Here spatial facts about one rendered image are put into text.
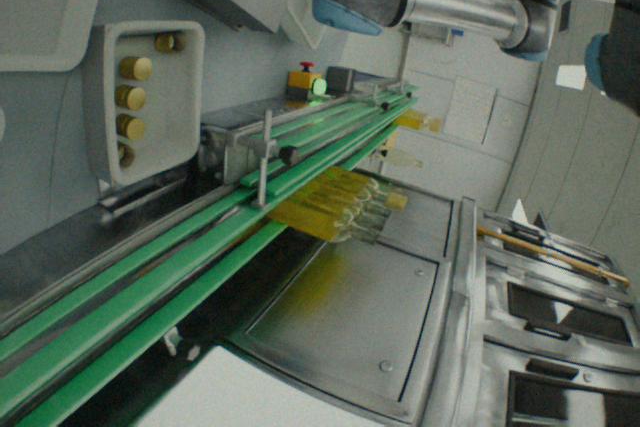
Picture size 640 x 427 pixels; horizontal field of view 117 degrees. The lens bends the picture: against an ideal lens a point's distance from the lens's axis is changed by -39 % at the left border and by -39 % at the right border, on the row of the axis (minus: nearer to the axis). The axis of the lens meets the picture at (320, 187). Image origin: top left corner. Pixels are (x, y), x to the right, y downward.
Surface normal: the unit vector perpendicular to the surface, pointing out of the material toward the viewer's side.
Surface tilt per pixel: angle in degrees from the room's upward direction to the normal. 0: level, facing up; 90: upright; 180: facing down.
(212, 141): 90
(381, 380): 90
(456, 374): 90
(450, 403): 90
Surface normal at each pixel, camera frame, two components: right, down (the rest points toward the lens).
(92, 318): 0.14, -0.89
